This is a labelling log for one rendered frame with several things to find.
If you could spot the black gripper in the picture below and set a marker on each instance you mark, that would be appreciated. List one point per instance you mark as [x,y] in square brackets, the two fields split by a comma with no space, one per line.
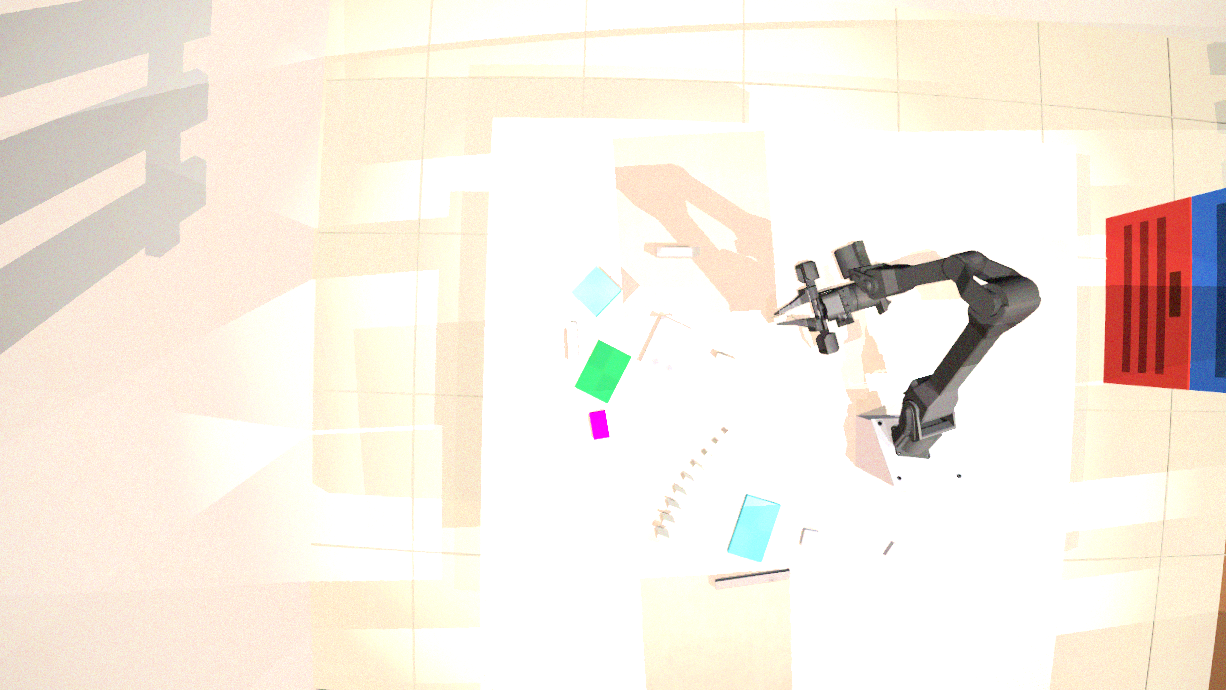
[827,342]

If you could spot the cyan flat rectangular block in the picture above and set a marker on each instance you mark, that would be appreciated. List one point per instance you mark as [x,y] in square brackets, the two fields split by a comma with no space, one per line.
[754,528]

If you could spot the magenta rectangular block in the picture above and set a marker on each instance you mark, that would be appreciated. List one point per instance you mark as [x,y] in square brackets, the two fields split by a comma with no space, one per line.
[599,425]

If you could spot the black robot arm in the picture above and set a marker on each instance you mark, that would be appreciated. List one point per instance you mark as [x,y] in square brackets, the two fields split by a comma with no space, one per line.
[993,308]

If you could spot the grey rectangular bar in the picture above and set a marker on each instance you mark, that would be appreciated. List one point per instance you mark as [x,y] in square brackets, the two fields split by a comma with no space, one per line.
[765,577]

